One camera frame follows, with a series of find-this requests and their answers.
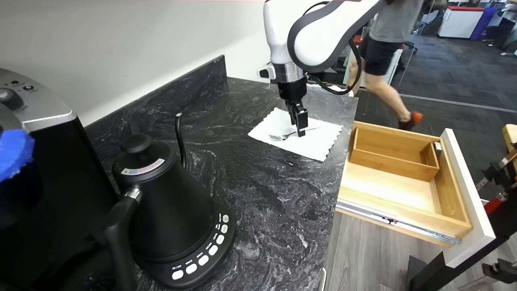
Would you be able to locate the trash bin white liner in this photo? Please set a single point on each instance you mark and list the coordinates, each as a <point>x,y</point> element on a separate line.
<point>337,91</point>

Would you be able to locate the red black clamp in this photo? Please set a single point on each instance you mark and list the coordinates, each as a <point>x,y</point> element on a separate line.
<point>495,206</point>

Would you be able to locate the blue tape piece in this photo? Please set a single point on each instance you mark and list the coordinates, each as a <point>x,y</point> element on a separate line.
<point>14,154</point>

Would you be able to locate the black electric kettle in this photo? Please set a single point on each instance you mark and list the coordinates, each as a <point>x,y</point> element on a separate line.
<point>172,215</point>

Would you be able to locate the open wooden drawer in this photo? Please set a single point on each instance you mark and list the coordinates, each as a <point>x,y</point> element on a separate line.
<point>398,194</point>

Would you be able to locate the black metal stand frame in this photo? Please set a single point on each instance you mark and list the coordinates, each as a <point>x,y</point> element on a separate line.
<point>458,264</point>

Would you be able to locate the wooden drawer organizer box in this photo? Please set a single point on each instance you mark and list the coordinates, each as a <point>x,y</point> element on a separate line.
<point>393,146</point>

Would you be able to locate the black silver coffee maker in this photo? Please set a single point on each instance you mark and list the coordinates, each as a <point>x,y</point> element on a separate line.
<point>49,215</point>

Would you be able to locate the light wooden board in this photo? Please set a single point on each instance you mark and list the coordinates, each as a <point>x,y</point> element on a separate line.
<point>511,141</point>

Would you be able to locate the white box red lid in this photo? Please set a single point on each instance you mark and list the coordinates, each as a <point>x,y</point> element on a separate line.
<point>458,21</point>

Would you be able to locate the white paper napkin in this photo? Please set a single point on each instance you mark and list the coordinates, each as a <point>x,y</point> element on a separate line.
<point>318,146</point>

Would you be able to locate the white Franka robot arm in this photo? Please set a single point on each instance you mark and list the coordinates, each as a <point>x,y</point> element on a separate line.
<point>324,33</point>

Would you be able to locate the person in grey shirt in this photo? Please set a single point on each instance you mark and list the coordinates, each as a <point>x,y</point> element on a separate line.
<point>393,21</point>

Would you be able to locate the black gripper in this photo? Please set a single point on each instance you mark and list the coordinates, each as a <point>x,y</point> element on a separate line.
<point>293,91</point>

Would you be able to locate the blue bin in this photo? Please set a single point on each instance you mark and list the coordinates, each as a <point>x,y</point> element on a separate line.
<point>489,21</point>

